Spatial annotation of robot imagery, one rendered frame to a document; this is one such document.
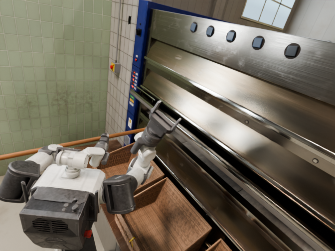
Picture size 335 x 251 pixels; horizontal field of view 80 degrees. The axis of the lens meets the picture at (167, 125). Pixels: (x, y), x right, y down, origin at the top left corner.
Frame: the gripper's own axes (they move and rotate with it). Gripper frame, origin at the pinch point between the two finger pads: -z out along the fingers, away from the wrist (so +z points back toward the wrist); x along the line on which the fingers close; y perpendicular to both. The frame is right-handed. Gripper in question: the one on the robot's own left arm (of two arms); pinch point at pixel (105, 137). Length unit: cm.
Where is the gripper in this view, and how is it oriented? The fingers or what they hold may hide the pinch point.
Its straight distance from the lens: 157.2
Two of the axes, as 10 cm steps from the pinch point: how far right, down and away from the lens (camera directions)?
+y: 9.8, 1.5, 1.1
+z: 0.2, 4.8, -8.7
